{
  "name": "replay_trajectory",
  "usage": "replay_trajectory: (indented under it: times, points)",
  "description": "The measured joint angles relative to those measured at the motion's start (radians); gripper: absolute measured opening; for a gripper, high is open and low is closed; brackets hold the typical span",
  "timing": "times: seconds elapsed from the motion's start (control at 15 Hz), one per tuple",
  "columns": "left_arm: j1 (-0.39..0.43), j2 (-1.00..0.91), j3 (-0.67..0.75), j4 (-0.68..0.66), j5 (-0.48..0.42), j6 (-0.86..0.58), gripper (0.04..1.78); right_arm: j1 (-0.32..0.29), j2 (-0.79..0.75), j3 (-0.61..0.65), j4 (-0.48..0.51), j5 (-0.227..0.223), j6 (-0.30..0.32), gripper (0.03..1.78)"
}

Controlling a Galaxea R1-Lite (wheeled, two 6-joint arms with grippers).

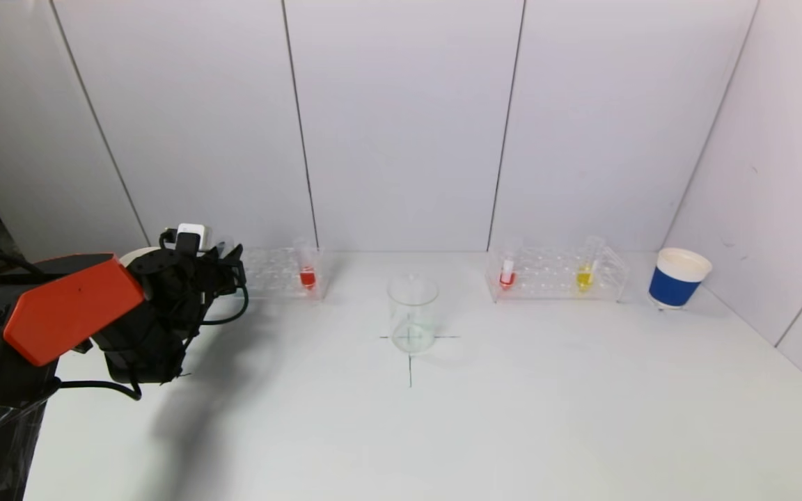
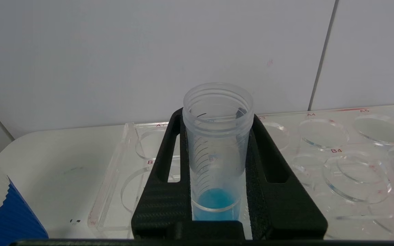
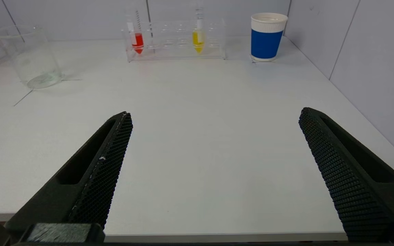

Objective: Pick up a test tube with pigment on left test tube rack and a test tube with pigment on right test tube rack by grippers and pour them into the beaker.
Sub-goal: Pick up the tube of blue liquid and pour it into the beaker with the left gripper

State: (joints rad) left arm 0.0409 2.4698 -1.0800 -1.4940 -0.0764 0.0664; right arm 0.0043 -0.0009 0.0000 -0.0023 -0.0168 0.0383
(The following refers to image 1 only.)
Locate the clear glass beaker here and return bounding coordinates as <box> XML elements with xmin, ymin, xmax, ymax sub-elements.
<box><xmin>387</xmin><ymin>273</ymin><xmax>440</xmax><ymax>354</ymax></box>

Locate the blue and white paper cup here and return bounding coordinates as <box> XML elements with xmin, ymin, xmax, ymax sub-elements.
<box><xmin>648</xmin><ymin>248</ymin><xmax>713</xmax><ymax>310</ymax></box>
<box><xmin>120</xmin><ymin>248</ymin><xmax>162</xmax><ymax>268</ymax></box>

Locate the test tube with orange-red pigment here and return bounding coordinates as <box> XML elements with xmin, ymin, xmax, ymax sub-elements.
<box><xmin>296</xmin><ymin>239</ymin><xmax>319</xmax><ymax>292</ymax></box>

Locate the white-labelled test tube red pigment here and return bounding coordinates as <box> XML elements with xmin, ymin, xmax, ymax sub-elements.
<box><xmin>499</xmin><ymin>238</ymin><xmax>521</xmax><ymax>290</ymax></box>

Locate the clear acrylic test tube rack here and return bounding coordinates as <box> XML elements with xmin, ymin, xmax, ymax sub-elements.
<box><xmin>485</xmin><ymin>245</ymin><xmax>629</xmax><ymax>303</ymax></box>
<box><xmin>242</xmin><ymin>247</ymin><xmax>329</xmax><ymax>301</ymax></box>

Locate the test tube with yellow pigment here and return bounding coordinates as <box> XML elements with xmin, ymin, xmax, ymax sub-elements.
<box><xmin>575</xmin><ymin>237</ymin><xmax>605</xmax><ymax>293</ymax></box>

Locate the black cable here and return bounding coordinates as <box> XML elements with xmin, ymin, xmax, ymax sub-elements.
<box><xmin>60</xmin><ymin>282</ymin><xmax>249</xmax><ymax>401</ymax></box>

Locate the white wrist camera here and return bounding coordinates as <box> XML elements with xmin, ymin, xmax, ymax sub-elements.
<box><xmin>175</xmin><ymin>223</ymin><xmax>213</xmax><ymax>253</ymax></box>

